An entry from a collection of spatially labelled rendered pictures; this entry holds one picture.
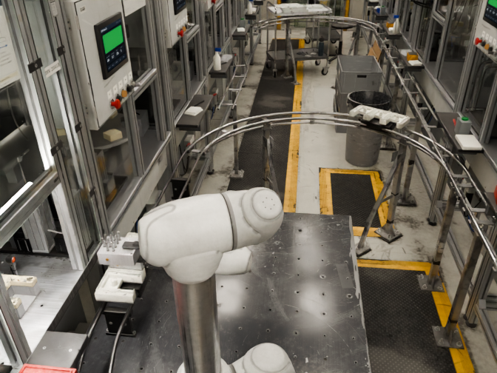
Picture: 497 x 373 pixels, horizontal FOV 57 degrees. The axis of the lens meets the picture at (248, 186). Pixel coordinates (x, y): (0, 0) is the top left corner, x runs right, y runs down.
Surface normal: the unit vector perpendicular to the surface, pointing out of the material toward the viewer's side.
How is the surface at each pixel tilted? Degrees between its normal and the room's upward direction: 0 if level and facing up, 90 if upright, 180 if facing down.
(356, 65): 89
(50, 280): 0
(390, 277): 0
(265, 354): 7
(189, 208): 12
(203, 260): 97
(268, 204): 42
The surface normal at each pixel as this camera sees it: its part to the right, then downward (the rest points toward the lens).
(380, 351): -0.01, -0.85
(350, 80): -0.09, 0.54
